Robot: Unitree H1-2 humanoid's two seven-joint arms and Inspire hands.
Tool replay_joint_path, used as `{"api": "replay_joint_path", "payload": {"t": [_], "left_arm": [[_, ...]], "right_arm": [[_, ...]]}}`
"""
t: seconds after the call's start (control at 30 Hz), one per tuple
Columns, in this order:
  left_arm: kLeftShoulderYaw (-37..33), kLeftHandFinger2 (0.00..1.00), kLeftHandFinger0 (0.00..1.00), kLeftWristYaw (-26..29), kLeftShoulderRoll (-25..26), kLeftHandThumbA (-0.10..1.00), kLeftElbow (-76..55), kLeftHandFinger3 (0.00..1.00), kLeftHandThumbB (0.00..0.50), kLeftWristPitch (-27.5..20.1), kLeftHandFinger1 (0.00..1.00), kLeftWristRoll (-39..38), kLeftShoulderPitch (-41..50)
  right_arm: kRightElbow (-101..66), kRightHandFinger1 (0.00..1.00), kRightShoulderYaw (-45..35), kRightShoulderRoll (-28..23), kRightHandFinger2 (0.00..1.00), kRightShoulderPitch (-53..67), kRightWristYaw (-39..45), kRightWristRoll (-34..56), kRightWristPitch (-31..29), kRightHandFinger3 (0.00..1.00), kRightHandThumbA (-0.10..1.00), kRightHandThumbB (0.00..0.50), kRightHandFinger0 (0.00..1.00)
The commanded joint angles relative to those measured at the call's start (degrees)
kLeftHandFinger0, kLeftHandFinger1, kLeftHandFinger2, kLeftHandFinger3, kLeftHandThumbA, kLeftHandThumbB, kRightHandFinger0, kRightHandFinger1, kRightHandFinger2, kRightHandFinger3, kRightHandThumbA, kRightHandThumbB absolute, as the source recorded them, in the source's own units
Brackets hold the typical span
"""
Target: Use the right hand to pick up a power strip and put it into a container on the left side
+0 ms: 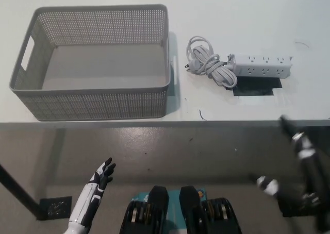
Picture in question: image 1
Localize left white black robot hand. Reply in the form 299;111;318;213
68;157;117;226

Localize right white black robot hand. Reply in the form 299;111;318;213
249;114;330;232

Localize white power strip with cord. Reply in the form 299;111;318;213
183;36;294;88

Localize black table leg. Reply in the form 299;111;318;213
0;163;50;217

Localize black robot body block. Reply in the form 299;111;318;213
179;185;243;234
120;185;170;234

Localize black tape patch on table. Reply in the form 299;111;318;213
226;74;283;97

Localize grey perforated plastic basket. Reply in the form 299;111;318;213
9;4;178;122

